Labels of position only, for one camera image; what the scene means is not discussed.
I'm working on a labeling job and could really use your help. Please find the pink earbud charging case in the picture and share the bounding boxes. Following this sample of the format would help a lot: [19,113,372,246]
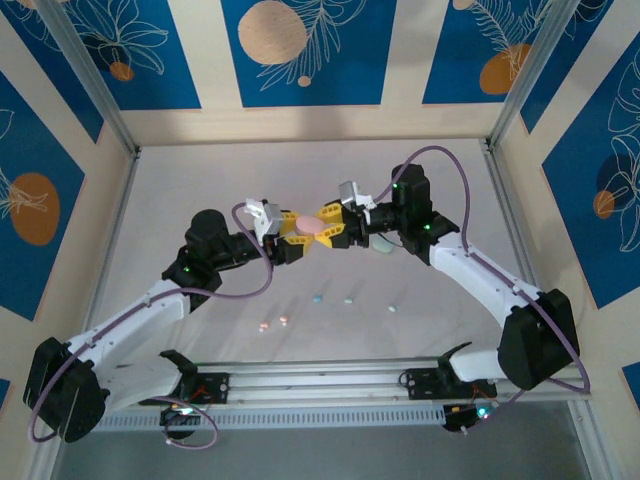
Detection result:
[293,214,325,235]

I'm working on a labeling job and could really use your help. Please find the aluminium frame post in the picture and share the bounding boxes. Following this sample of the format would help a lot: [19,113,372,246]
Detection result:
[34,0,142,157]
[484,0,585,149]

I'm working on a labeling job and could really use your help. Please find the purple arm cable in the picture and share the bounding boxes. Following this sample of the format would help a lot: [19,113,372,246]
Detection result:
[27,199,275,450]
[373,144,592,435]

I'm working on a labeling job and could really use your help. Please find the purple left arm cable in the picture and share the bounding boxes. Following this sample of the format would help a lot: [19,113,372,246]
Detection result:
[27,199,275,450]

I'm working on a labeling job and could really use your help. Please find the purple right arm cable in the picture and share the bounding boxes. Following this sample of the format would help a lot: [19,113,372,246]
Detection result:
[373,144,592,435]

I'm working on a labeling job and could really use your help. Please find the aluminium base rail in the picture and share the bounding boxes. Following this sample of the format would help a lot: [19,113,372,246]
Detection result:
[192,355,592,405]

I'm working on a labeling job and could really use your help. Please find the grey slotted cable duct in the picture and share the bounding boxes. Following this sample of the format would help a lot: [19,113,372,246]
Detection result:
[94,403,449,432]

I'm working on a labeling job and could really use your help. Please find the black controller board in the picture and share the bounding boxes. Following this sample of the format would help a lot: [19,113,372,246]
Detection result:
[158,403,204,441]
[442,401,499,436]

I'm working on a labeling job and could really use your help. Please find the aluminium side rail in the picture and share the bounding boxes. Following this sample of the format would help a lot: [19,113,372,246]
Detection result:
[479,138,544,301]
[82,148,142,336]

